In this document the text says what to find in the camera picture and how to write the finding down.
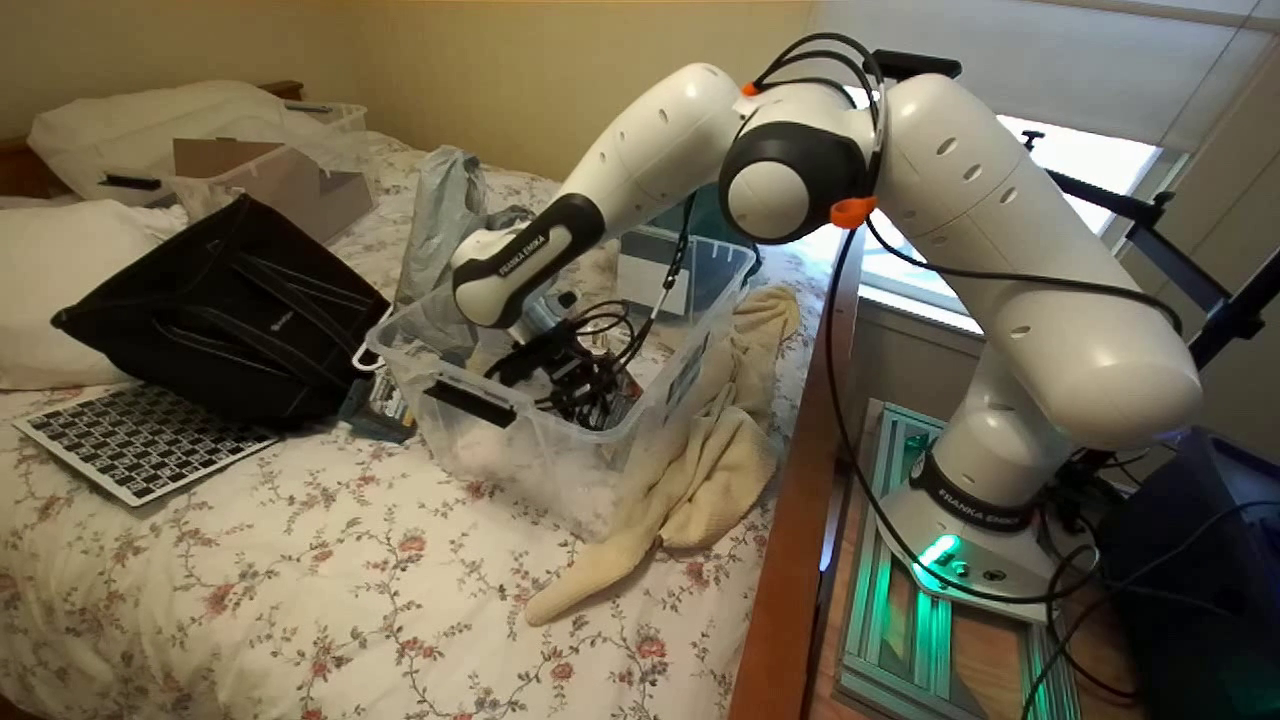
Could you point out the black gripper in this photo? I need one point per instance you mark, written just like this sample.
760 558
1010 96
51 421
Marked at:
557 357

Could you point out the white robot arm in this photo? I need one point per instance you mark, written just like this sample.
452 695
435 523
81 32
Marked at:
1073 349

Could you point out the teal robot base stand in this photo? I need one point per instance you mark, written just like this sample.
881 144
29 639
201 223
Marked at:
900 654

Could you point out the floral bed sheet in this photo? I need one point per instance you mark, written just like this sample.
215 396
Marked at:
341 576

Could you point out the wooden bed footboard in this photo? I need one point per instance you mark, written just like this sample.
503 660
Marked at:
791 608

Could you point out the clear plastic storage bin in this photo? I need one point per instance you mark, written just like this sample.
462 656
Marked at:
631 315

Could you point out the teal fabric bag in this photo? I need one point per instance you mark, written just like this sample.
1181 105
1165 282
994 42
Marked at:
688 233

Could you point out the clear plastic bag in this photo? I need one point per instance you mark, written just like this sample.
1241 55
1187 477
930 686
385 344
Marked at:
443 218

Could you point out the cream towel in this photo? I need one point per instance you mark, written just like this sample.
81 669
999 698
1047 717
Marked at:
700 468

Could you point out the cardboard box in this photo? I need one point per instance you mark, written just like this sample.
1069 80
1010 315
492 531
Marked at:
215 173

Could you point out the black handbag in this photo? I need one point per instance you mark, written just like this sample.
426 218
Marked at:
240 315

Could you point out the checkered calibration board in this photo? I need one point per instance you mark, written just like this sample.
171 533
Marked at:
142 441

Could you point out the white plastic bag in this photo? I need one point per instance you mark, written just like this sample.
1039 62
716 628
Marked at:
127 144

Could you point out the white pillow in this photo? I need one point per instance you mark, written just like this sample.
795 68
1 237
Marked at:
53 259

